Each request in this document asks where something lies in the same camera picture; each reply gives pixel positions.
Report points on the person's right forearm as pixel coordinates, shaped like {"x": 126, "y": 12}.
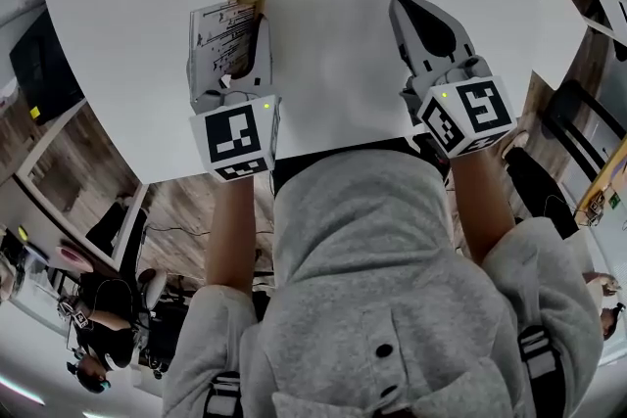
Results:
{"x": 482, "y": 205}

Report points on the white legged side table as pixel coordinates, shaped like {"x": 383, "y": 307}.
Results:
{"x": 73, "y": 215}

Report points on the person's grey hoodie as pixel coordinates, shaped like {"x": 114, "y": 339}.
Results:
{"x": 367, "y": 259}

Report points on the pink round object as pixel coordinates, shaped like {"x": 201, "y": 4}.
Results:
{"x": 73, "y": 258}

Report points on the black case yellow sticker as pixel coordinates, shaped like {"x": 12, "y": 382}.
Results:
{"x": 44, "y": 68}

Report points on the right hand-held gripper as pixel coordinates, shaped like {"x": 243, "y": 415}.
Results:
{"x": 470, "y": 112}

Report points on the white round stool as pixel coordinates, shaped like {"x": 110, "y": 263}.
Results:
{"x": 153, "y": 289}

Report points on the person's left forearm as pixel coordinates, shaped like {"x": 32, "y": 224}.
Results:
{"x": 230, "y": 235}

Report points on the wooden edged table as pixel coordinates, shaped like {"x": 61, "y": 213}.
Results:
{"x": 605, "y": 181}

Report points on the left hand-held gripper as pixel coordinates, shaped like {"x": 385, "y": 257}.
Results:
{"x": 232, "y": 137}

